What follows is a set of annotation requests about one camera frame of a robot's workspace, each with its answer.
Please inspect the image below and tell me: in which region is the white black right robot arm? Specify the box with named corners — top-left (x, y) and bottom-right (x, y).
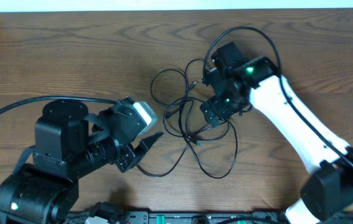
top-left (200, 42), bottom-right (353, 223)

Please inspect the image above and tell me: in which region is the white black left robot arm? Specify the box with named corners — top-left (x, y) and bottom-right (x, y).
top-left (0, 97), bottom-right (163, 223)

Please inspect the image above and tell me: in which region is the green clip on rail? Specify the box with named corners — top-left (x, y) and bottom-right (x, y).
top-left (156, 215), bottom-right (166, 224)

